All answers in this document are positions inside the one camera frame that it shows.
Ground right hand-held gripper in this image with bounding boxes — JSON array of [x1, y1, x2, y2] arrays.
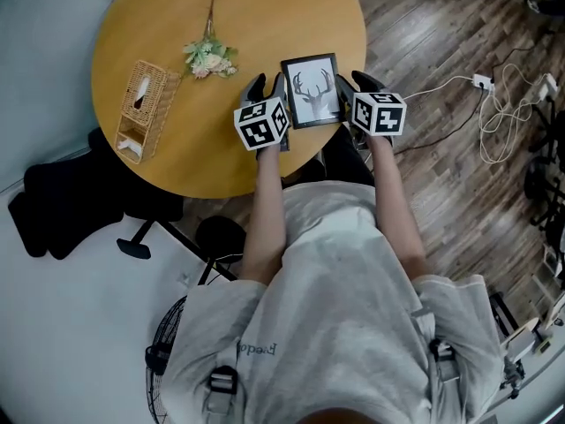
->
[[335, 70, 408, 148]]

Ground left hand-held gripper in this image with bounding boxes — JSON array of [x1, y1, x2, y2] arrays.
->
[[233, 72, 292, 158]]

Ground black picture frame deer print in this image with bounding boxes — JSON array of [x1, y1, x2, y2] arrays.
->
[[280, 52, 347, 131]]

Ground person's right forearm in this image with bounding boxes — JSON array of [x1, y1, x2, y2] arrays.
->
[[367, 135, 430, 283]]

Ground person's left forearm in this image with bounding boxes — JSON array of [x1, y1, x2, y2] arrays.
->
[[239, 144, 289, 289]]

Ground artificial flower bouquet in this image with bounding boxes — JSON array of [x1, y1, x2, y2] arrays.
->
[[182, 0, 240, 80]]

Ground person's black trousers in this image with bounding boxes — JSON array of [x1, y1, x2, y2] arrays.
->
[[282, 125, 377, 190]]

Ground wicker tissue box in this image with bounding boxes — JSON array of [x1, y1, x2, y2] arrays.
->
[[114, 59, 183, 165]]

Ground white power strip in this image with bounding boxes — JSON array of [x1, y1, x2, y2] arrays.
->
[[471, 72, 497, 94]]

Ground white power adapter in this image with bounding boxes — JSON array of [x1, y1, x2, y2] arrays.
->
[[535, 73, 559, 103]]

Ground black chair base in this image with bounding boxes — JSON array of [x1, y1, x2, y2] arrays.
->
[[116, 216, 242, 283]]

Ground black wheeled equipment stand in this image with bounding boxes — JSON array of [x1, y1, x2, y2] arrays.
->
[[523, 102, 565, 242]]

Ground person's grey t-shirt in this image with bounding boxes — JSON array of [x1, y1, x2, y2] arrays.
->
[[164, 180, 505, 424]]

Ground black garment on chair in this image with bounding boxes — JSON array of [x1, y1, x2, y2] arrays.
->
[[8, 127, 186, 261]]

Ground white device on stand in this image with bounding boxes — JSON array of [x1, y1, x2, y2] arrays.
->
[[501, 317, 556, 362]]

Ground tangled white cable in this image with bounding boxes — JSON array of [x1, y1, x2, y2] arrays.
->
[[478, 62, 545, 165]]

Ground black pedestal fan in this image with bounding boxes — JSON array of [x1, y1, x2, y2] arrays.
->
[[144, 216, 247, 424]]

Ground grey harness strap black buckle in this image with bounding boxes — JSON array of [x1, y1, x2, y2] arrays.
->
[[203, 363, 243, 424], [412, 307, 463, 383]]

